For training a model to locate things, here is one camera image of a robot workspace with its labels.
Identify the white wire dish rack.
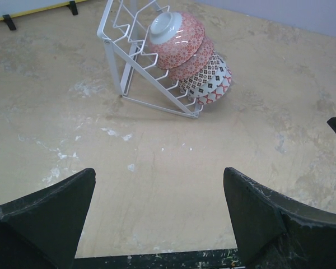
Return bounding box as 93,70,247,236
97,0,203,118

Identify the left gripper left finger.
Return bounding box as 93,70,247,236
0,168,96,268

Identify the yellow framed whiteboard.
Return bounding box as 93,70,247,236
0,0,85,31

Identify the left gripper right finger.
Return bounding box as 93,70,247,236
223,168,336,268

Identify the grey leaf bowl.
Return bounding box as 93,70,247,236
147,11,205,69
168,36,214,80

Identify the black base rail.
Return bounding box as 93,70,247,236
73,249,245,269

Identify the brown patterned bowl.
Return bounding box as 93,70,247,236
178,50,222,92

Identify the red patterned bowl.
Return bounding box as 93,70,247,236
197,68,232,105

